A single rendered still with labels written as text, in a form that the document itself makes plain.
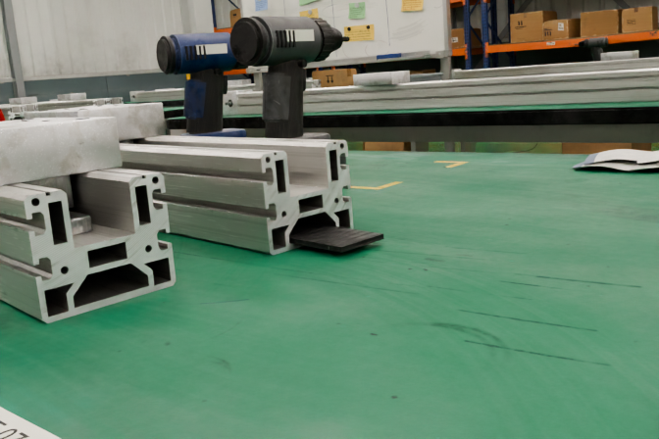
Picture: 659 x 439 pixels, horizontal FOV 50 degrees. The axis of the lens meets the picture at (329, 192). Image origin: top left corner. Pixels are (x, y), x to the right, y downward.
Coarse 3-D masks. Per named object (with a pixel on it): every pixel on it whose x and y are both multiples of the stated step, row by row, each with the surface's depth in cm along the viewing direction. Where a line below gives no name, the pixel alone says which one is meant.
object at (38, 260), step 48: (0, 192) 48; (48, 192) 45; (96, 192) 53; (144, 192) 50; (0, 240) 49; (48, 240) 45; (96, 240) 48; (144, 240) 50; (0, 288) 51; (48, 288) 46; (96, 288) 51; (144, 288) 50
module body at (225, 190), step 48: (144, 144) 85; (192, 144) 77; (240, 144) 71; (288, 144) 65; (336, 144) 63; (192, 192) 65; (240, 192) 60; (288, 192) 59; (336, 192) 63; (240, 240) 61; (288, 240) 60
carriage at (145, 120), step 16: (32, 112) 88; (48, 112) 85; (64, 112) 81; (80, 112) 79; (96, 112) 80; (112, 112) 82; (128, 112) 83; (144, 112) 85; (160, 112) 86; (128, 128) 83; (144, 128) 85; (160, 128) 86
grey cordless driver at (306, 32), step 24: (240, 24) 83; (264, 24) 83; (288, 24) 85; (312, 24) 89; (240, 48) 84; (264, 48) 82; (288, 48) 85; (312, 48) 88; (336, 48) 94; (288, 72) 87; (264, 96) 87; (288, 96) 87; (288, 120) 87
